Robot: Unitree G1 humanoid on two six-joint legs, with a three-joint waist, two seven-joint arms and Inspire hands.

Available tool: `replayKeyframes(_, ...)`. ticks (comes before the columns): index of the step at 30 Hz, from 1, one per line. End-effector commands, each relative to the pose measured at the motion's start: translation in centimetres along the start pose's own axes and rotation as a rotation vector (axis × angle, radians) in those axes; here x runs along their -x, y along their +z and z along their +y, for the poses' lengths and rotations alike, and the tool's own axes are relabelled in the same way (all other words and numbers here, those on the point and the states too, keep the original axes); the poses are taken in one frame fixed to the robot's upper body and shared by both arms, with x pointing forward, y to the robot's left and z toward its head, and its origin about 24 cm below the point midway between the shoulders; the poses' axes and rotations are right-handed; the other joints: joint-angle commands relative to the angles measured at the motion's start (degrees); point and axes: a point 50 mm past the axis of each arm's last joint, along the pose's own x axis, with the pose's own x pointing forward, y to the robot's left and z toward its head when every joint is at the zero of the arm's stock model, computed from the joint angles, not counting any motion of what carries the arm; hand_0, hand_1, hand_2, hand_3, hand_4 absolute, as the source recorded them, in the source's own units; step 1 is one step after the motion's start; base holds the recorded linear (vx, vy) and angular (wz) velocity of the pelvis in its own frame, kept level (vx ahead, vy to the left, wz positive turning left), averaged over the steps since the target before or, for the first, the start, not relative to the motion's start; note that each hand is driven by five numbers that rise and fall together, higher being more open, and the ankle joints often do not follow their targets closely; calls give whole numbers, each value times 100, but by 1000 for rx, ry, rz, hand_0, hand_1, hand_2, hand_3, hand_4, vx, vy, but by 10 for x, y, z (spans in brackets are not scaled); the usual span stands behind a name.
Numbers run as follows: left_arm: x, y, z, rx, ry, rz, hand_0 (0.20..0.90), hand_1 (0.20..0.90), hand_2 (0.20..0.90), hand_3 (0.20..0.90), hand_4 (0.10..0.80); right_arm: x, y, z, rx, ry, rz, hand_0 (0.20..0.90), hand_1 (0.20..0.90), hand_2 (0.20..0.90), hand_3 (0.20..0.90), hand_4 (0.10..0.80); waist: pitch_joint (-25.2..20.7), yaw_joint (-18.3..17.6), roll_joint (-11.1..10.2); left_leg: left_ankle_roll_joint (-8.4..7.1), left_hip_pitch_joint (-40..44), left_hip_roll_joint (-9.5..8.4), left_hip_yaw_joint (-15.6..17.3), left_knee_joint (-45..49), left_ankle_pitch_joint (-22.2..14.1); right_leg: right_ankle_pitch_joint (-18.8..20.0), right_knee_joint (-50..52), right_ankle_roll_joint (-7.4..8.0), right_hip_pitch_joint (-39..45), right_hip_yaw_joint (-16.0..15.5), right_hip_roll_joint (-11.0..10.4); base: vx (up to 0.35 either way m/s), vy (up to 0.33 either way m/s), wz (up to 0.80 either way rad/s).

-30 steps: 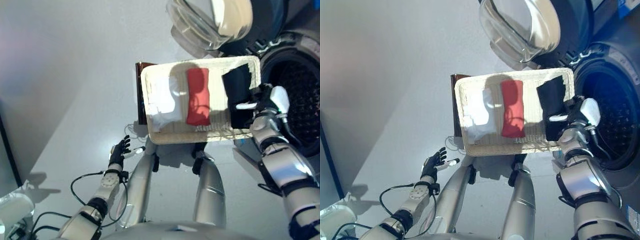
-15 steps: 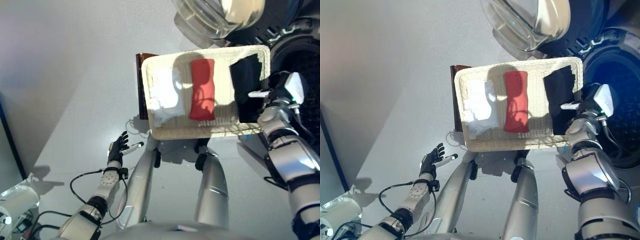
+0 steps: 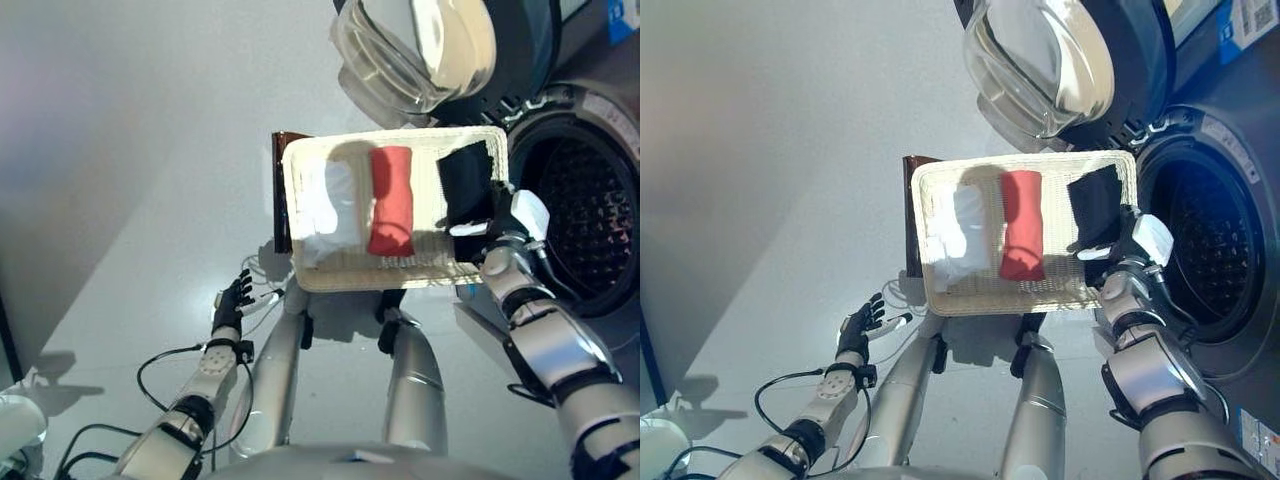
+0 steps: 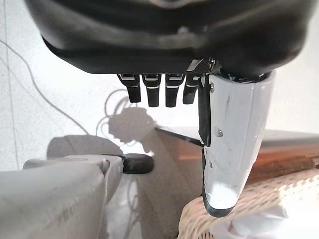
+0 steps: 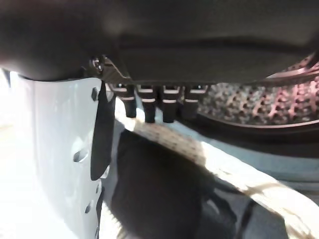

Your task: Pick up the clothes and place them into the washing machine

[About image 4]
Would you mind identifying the thin white floor cable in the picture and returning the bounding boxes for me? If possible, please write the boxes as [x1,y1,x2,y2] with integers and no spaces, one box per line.
[0,39,155,155]

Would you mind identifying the silver left robot leg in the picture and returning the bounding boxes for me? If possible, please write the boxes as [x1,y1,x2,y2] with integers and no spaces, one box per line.
[0,134,155,239]

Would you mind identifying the white wicker basket tray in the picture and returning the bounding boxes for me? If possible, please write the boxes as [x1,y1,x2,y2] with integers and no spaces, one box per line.
[176,174,319,239]

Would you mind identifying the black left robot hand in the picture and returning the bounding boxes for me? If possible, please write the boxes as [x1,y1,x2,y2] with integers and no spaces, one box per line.
[23,0,312,219]

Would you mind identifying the white cloth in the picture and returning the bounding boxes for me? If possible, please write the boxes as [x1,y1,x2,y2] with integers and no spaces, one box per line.
[219,201,319,239]

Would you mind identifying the brown wooden stool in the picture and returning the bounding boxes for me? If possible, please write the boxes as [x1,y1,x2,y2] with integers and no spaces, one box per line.
[154,127,319,185]

